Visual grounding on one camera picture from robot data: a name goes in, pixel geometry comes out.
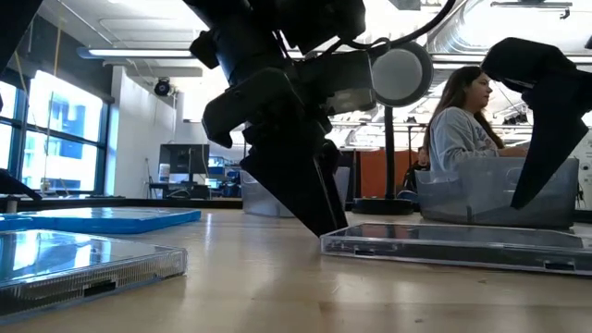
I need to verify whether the clear CD jewel case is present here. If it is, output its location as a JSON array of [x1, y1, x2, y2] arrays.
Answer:
[[0, 228, 189, 325]]

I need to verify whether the black computer monitor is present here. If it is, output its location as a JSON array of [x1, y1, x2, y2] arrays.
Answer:
[[158, 142, 212, 184]]

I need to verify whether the black desk lamp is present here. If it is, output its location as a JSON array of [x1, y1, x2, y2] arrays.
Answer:
[[351, 40, 435, 216]]

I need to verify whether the dark desk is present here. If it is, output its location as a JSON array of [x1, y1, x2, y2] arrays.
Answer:
[[147, 181, 241, 201]]

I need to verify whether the large window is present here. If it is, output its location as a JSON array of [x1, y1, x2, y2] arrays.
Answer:
[[0, 68, 111, 195]]

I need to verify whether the blue Blu-ray case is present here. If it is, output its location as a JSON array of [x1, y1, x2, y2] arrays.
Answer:
[[0, 214, 37, 232], [0, 206, 203, 235]]

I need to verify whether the long ceiling light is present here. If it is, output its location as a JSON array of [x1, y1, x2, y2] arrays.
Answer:
[[76, 44, 205, 61]]

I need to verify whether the black aluminium table frame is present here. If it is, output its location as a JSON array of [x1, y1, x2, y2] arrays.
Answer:
[[0, 196, 244, 214]]

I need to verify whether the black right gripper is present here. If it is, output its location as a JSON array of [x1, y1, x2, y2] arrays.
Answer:
[[480, 36, 592, 211]]

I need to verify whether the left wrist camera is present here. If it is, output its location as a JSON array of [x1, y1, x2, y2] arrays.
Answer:
[[290, 49, 378, 117]]

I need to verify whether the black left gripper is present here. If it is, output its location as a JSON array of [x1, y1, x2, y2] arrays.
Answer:
[[201, 68, 351, 239]]

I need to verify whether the black-tray CD jewel case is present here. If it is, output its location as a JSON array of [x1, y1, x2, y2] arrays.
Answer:
[[319, 222, 592, 278]]

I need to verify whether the orange partition panel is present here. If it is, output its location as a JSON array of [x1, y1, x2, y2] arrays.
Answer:
[[359, 148, 420, 199]]

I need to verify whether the person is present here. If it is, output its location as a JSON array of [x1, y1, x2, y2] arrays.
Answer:
[[423, 65, 529, 175], [402, 145, 432, 191]]

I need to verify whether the black ceiling camera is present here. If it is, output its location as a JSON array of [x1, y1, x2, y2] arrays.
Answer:
[[153, 77, 174, 98]]

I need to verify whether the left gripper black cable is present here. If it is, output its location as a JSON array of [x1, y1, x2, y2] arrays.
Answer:
[[344, 0, 459, 51]]

